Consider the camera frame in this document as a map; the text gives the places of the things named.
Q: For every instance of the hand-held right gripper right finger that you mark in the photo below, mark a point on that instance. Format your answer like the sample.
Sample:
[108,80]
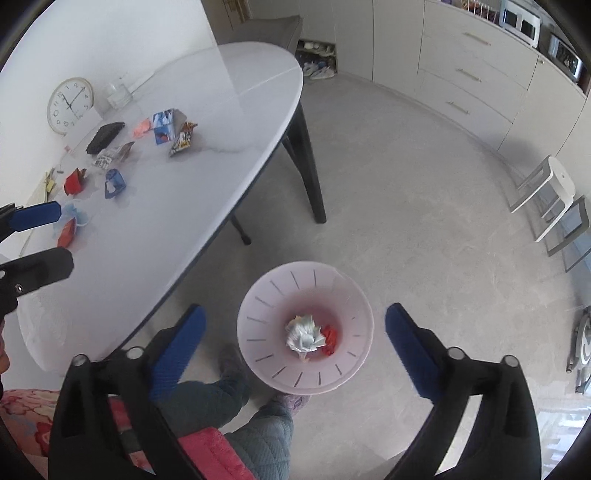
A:
[413,355]

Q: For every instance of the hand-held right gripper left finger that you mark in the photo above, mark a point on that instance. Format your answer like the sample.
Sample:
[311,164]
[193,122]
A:
[180,350]

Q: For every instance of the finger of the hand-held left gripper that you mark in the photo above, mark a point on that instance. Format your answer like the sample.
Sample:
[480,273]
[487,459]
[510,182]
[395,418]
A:
[37,216]
[44,267]

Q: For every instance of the red wrapper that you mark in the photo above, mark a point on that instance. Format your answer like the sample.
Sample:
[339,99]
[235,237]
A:
[330,340]
[74,182]

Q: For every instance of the blue wrapper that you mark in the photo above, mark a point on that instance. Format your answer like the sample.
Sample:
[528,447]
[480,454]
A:
[115,183]

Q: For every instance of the black and white wrapper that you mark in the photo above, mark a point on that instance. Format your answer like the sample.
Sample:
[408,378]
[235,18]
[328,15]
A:
[103,159]

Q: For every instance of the pink plastic bin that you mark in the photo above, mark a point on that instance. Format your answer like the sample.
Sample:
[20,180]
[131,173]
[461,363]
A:
[272,318]

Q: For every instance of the black pouch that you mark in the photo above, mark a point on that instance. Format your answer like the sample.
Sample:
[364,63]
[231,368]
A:
[105,137]

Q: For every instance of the brown printed packet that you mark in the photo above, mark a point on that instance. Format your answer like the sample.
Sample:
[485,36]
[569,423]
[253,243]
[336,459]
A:
[124,151]

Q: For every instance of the white paper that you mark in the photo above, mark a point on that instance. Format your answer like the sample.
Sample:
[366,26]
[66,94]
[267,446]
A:
[302,334]

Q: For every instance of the pink wrapper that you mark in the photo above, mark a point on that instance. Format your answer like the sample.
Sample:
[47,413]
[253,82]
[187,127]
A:
[142,128]

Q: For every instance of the blue and red snack packet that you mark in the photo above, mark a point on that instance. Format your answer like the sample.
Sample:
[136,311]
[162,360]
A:
[165,127]

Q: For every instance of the colourful snack wrapper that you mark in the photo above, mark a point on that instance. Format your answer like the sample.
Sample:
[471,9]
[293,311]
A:
[183,141]

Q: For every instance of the yellow paper scraps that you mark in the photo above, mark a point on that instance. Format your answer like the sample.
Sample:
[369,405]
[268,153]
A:
[50,182]

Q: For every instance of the light blue plastic bag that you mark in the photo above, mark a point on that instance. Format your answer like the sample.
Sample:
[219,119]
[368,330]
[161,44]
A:
[76,213]

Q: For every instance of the person's left slipper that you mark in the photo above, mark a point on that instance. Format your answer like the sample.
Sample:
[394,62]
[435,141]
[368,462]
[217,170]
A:
[229,362]

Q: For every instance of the person's slipper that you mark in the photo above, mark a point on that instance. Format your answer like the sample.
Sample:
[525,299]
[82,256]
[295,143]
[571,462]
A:
[292,404]
[229,362]

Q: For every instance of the person's left leg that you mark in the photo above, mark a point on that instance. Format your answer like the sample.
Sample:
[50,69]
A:
[203,406]

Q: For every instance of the person's leg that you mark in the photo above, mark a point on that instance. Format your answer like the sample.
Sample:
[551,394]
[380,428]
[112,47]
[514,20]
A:
[203,406]
[263,443]

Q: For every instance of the white card box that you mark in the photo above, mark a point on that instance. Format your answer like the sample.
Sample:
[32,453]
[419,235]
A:
[90,121]

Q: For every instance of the red floral cushion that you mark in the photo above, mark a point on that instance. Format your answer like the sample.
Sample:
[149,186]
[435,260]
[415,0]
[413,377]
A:
[217,457]

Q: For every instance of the person's right slipper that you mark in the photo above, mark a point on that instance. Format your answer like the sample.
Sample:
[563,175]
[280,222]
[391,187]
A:
[292,404]

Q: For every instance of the person's right leg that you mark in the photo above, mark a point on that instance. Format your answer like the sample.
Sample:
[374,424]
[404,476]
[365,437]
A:
[263,443]

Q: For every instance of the white oval table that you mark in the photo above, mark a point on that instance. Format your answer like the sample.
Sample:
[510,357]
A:
[184,207]

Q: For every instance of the grey metal appliance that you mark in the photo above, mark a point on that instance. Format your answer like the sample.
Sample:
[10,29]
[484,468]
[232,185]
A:
[581,346]

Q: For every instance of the white step stool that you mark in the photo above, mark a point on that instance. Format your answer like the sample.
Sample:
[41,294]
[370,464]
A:
[556,177]

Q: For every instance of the beige drawer cabinet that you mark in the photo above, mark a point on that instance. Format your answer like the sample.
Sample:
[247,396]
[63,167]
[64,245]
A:
[471,78]

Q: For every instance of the white sneakers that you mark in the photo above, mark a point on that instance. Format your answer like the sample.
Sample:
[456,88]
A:
[321,71]

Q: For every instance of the round white wall clock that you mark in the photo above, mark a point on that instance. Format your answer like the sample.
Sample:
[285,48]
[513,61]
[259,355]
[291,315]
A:
[69,105]

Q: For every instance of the grey frame stool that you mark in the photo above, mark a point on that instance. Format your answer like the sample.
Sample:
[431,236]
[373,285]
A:
[577,221]

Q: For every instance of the silver picture frame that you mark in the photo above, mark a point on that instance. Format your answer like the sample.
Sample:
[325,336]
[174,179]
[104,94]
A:
[565,55]

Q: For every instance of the white picture frame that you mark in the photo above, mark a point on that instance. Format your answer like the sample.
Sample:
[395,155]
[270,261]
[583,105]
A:
[519,21]

